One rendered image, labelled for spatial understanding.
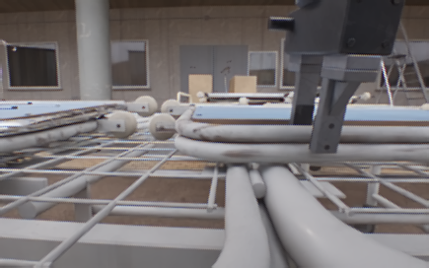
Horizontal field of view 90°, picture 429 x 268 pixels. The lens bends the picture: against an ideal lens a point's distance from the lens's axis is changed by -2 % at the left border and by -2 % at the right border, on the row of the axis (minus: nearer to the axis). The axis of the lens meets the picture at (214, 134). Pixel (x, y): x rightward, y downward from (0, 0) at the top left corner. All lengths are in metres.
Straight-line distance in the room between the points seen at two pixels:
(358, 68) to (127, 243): 0.25
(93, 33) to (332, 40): 4.91
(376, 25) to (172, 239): 0.25
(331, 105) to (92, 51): 4.83
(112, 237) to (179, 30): 6.64
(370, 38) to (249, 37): 6.42
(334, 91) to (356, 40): 0.05
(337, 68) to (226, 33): 6.42
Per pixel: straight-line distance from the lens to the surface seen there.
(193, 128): 0.28
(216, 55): 6.44
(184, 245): 0.21
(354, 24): 0.22
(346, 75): 0.22
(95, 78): 4.88
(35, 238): 0.27
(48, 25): 8.50
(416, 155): 0.36
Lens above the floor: 0.57
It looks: 7 degrees down
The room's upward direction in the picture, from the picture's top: straight up
